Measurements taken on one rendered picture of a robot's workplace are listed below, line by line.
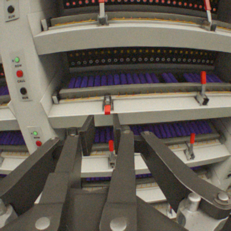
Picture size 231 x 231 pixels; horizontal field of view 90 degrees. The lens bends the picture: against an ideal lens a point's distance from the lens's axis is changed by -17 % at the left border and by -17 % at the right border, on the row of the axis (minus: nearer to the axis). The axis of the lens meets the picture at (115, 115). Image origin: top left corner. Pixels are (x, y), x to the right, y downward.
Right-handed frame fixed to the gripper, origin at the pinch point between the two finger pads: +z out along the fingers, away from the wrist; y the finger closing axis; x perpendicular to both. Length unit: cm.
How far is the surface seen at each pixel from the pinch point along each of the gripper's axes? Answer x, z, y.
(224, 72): 9, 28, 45
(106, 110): 0.3, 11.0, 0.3
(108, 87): 4.3, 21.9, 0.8
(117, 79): 6.4, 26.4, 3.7
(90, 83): 5.7, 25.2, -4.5
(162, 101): 0.1, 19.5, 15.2
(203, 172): -35, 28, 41
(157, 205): -55, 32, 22
